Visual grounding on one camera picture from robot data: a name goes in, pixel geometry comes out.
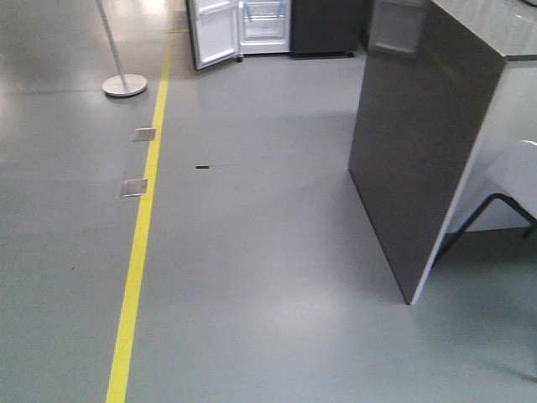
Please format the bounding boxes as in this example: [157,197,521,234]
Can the dark grey fridge unit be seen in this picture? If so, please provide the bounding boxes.
[289,0,373,57]

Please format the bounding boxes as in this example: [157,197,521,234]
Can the silver floor socket plate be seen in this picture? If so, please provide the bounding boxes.
[133,128,157,142]

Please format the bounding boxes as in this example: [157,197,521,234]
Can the fridge door with bins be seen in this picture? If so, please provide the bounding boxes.
[185,0,242,71]

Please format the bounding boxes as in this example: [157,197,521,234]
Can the silver floor stand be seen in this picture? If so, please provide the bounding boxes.
[95,0,149,98]

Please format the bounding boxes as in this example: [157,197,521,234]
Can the grey kitchen island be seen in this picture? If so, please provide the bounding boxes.
[349,1,536,305]

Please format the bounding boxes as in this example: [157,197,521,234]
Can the white chair black legs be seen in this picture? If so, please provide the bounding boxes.
[434,140,536,263]

